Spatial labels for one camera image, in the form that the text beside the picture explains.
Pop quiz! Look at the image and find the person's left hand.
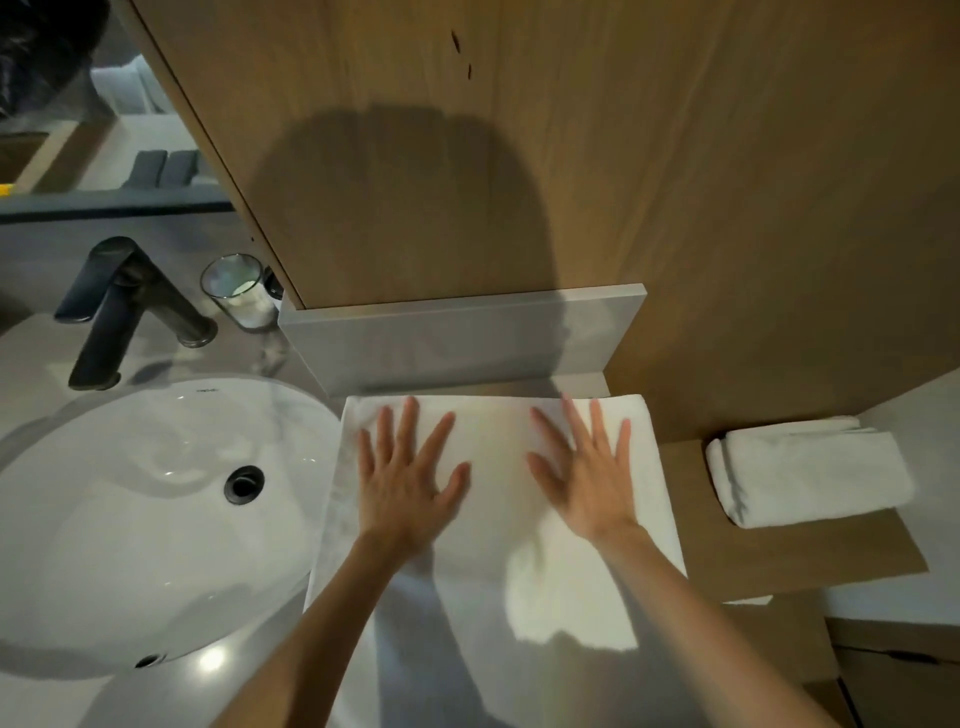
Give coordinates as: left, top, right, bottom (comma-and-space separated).
356, 395, 472, 560

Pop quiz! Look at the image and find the person's right hand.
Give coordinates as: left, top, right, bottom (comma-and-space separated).
524, 393, 650, 549

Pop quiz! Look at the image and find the large white towel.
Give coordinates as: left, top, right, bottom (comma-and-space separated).
303, 393, 706, 728

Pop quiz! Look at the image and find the wooden cabinet flap door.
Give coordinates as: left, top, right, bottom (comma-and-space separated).
723, 596, 840, 685

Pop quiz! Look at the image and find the person's left forearm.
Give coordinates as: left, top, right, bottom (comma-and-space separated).
209, 532, 436, 728

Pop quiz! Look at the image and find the person's right forearm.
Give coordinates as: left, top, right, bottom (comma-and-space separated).
596, 521, 841, 728

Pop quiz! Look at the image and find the black sink drain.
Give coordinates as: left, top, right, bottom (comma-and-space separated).
223, 464, 266, 506

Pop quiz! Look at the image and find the grey stone backsplash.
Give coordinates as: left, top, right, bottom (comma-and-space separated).
277, 283, 649, 399

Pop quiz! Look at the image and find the glass jar with cotton pads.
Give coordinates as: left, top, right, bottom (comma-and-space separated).
199, 253, 280, 332

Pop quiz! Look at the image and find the white oval sink basin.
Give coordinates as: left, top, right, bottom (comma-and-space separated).
0, 374, 343, 669

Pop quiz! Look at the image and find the wooden back panel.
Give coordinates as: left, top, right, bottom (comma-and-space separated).
112, 0, 960, 444

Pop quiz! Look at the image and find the black faucet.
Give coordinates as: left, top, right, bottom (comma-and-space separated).
53, 236, 220, 393

